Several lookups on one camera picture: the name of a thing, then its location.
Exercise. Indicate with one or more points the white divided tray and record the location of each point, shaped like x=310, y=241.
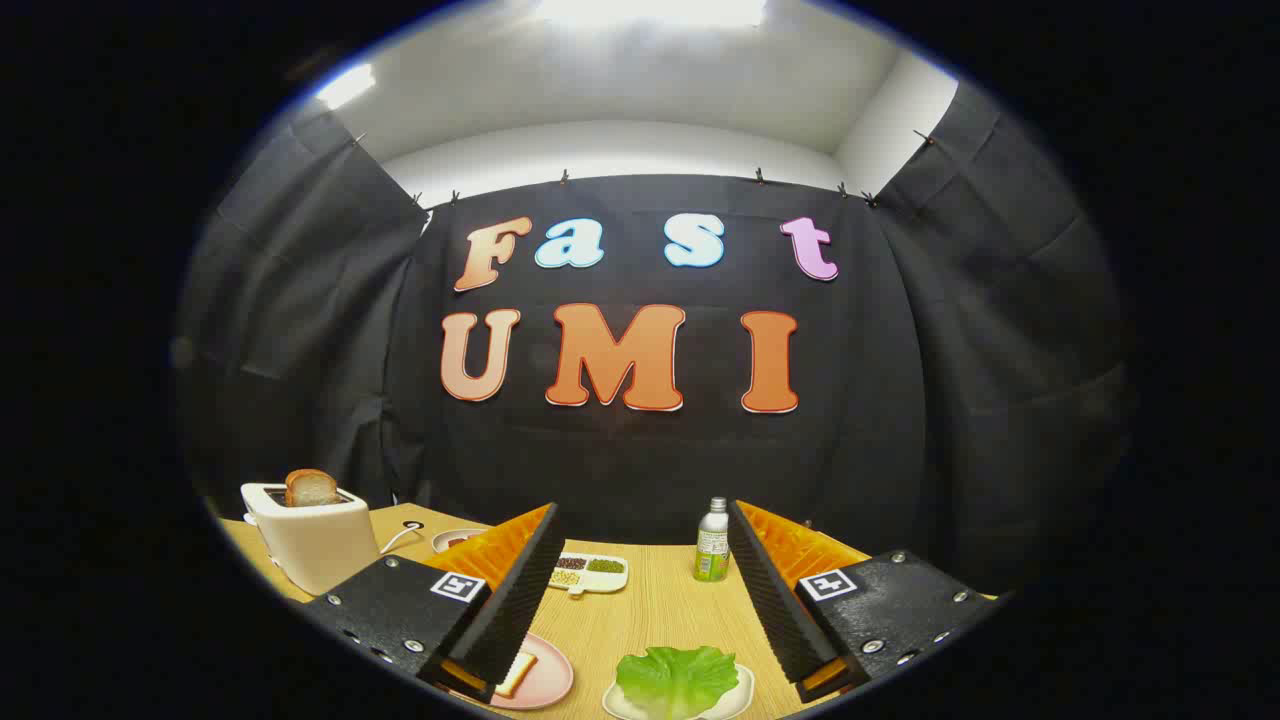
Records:
x=606, y=583

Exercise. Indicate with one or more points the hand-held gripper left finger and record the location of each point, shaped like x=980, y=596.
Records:
x=520, y=600

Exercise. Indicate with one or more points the green lettuce leaf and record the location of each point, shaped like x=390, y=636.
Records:
x=675, y=680

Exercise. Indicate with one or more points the white bread slice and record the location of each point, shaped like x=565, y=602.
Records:
x=517, y=673

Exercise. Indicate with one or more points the pink round plate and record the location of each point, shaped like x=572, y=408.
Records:
x=550, y=682

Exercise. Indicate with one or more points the toasted bread slice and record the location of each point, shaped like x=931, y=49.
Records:
x=312, y=488

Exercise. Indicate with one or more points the pile of green beans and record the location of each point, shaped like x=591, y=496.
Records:
x=605, y=566

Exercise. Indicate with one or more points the grey round plate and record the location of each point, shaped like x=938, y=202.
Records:
x=444, y=540

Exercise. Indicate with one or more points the black backdrop cloth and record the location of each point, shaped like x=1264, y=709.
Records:
x=650, y=470

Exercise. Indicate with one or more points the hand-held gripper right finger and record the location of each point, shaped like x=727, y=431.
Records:
x=770, y=600

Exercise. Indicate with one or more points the white squarish plate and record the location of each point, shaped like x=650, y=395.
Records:
x=742, y=692

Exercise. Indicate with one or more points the pile of yellow soybeans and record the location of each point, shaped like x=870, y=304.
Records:
x=565, y=578

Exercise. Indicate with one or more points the ceiling light panel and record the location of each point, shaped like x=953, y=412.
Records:
x=650, y=10

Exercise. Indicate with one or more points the green label bottle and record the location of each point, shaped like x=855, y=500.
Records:
x=712, y=545

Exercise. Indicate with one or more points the cream white toaster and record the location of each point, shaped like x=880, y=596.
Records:
x=320, y=548

